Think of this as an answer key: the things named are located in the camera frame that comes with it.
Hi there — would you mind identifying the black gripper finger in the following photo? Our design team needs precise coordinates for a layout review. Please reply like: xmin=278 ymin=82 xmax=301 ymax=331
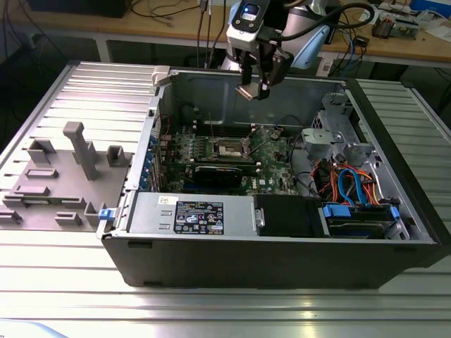
xmin=240 ymin=51 xmax=254 ymax=88
xmin=259 ymin=51 xmax=283 ymax=102

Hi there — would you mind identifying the silver CPU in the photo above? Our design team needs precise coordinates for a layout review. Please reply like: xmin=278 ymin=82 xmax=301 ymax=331
xmin=235 ymin=82 xmax=264 ymax=102

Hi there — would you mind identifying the metal socket cover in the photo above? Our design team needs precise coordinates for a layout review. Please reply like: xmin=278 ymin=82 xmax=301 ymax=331
xmin=242 ymin=125 xmax=265 ymax=156

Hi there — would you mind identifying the black RAM slot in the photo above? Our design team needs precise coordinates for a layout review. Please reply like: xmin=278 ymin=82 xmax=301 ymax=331
xmin=197 ymin=130 xmax=252 ymax=138
xmin=165 ymin=156 xmax=257 ymax=163
xmin=165 ymin=161 xmax=257 ymax=168

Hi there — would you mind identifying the CPU socket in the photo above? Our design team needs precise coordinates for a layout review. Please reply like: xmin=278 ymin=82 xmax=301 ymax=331
xmin=206 ymin=135 xmax=248 ymax=160

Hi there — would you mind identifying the black disk bay cover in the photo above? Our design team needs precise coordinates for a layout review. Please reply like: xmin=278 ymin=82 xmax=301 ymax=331
xmin=253 ymin=193 xmax=330 ymax=239

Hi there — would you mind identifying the white paper tag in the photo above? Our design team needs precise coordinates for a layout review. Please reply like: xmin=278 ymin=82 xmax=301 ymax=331
xmin=316 ymin=55 xmax=335 ymax=77

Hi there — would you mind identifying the grey metal drive cage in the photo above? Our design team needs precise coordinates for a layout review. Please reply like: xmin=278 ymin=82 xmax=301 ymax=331
xmin=299 ymin=92 xmax=383 ymax=177

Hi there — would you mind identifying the green motherboard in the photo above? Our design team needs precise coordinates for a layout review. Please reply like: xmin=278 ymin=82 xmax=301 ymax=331
xmin=156 ymin=121 xmax=300 ymax=198

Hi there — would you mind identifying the white paper sheet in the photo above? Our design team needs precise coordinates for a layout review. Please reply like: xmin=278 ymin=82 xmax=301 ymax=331
xmin=357 ymin=6 xmax=383 ymax=25

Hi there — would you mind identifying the black finned heat sink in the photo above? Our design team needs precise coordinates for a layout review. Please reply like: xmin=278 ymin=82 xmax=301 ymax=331
xmin=371 ymin=16 xmax=396 ymax=39

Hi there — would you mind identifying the black graphics card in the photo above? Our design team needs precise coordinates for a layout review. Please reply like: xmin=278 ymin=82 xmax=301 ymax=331
xmin=192 ymin=162 xmax=244 ymax=189

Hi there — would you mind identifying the wooden desk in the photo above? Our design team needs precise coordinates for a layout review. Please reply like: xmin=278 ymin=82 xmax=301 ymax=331
xmin=0 ymin=0 xmax=451 ymax=68

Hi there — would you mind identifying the grey electronic device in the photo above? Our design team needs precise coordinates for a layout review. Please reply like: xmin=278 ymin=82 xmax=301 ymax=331
xmin=393 ymin=16 xmax=421 ymax=38

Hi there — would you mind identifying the hard disk in blue carrier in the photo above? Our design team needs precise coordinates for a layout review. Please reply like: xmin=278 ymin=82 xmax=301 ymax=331
xmin=319 ymin=202 xmax=401 ymax=240

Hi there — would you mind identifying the blue box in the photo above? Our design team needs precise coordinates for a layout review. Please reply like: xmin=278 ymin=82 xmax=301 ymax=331
xmin=411 ymin=0 xmax=451 ymax=14

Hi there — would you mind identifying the grey power supply unit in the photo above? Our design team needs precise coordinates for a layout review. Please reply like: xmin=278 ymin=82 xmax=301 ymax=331
xmin=128 ymin=192 xmax=255 ymax=237

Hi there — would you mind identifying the dark box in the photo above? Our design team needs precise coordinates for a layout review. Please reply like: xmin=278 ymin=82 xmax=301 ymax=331
xmin=27 ymin=0 xmax=127 ymax=19

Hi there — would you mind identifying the black open PC case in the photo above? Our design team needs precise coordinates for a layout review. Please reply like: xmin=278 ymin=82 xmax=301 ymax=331
xmin=97 ymin=66 xmax=451 ymax=290

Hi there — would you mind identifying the grey parts rack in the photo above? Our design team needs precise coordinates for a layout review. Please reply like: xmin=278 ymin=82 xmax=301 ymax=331
xmin=0 ymin=121 xmax=137 ymax=233

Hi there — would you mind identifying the pale blue rounded object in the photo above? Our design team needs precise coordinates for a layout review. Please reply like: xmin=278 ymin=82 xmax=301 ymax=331
xmin=0 ymin=318 xmax=68 ymax=338

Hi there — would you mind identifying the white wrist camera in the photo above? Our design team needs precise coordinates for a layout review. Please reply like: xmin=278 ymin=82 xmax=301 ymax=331
xmin=225 ymin=0 xmax=266 ymax=47

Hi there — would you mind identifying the orange wire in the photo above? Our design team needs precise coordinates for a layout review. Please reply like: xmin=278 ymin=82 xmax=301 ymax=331
xmin=311 ymin=160 xmax=341 ymax=204
xmin=354 ymin=170 xmax=383 ymax=206

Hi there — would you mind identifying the blue wire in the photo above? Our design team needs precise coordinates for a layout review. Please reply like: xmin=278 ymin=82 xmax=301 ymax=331
xmin=337 ymin=168 xmax=371 ymax=208

